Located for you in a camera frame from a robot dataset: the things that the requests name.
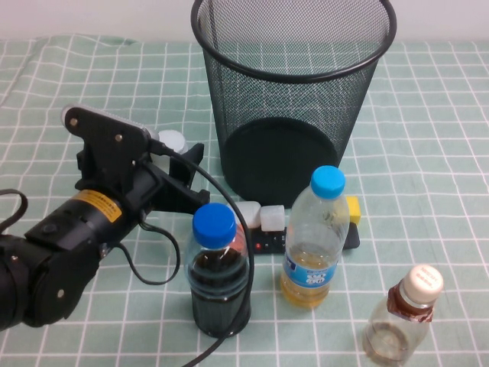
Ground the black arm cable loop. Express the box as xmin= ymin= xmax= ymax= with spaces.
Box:
xmin=0 ymin=188 xmax=28 ymax=234

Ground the square white block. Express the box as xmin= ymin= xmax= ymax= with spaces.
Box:
xmin=259 ymin=205 xmax=287 ymax=232

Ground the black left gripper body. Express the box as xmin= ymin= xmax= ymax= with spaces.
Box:
xmin=74 ymin=147 xmax=164 ymax=223

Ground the green white-checked tablecloth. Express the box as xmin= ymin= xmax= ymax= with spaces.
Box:
xmin=0 ymin=34 xmax=489 ymax=367

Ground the orange block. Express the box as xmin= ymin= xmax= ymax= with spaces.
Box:
xmin=233 ymin=224 xmax=252 ymax=259

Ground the black wire mesh wastebasket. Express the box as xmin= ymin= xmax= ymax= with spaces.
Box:
xmin=190 ymin=0 xmax=398 ymax=209

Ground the rounded white block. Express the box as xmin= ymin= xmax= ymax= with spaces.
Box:
xmin=232 ymin=201 xmax=263 ymax=229

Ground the dark liquid bottle blue cap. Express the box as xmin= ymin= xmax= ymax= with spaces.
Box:
xmin=183 ymin=202 xmax=253 ymax=339

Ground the thick black camera cable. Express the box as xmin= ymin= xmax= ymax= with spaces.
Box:
xmin=147 ymin=138 xmax=256 ymax=367

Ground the brown-label bottle cream cap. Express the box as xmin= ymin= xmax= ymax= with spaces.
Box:
xmin=361 ymin=262 xmax=445 ymax=365

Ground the yellow liquid bottle light-blue cap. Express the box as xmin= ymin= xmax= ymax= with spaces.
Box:
xmin=280 ymin=164 xmax=351 ymax=310

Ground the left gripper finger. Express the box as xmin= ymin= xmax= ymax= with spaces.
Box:
xmin=147 ymin=167 xmax=212 ymax=216
xmin=167 ymin=142 xmax=206 ymax=189

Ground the thin black looped cable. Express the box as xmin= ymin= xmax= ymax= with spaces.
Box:
xmin=114 ymin=219 xmax=181 ymax=286

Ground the green-label bottle white cap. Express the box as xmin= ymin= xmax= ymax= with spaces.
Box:
xmin=154 ymin=129 xmax=189 ymax=173

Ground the yellow block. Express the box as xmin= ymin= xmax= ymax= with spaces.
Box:
xmin=345 ymin=196 xmax=363 ymax=225

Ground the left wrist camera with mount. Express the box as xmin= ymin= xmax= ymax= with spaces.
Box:
xmin=60 ymin=103 xmax=160 ymax=192

